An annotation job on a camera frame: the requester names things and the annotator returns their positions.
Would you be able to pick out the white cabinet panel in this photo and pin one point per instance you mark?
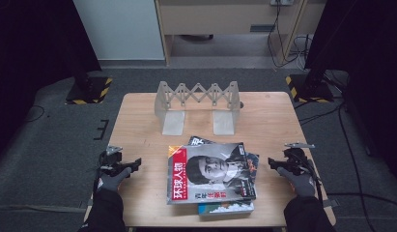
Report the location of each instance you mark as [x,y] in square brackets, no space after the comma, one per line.
[119,29]

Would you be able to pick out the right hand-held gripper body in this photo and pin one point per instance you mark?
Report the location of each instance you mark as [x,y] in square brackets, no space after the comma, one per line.
[296,159]

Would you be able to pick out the magazine with portrait cover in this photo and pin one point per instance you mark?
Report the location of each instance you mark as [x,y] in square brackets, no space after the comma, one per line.
[212,174]

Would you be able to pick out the dark cover magazine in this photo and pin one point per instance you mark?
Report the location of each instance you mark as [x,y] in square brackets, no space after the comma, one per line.
[252,167]

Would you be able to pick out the grey expandable book rack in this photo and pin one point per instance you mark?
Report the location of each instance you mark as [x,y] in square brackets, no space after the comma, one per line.
[173,122]

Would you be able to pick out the black curtain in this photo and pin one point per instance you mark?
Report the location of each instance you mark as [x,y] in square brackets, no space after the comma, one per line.
[366,48]
[32,48]

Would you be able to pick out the light wooden desk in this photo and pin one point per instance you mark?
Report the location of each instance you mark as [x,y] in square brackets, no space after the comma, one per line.
[215,17]

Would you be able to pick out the person's right hand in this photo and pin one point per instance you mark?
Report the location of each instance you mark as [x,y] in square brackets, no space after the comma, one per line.
[301,185]

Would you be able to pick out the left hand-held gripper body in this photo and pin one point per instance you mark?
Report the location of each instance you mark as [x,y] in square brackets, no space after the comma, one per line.
[113,160]

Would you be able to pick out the blue book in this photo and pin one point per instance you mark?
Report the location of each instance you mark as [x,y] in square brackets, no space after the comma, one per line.
[225,208]

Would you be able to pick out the striped black stand base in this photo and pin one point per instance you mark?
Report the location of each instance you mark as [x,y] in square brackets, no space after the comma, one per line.
[90,92]
[310,90]

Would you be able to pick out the white power strip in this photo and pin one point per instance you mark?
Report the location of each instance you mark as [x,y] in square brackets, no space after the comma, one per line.
[281,2]

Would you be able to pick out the person's left hand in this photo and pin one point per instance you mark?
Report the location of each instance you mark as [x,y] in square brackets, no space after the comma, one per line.
[111,182]

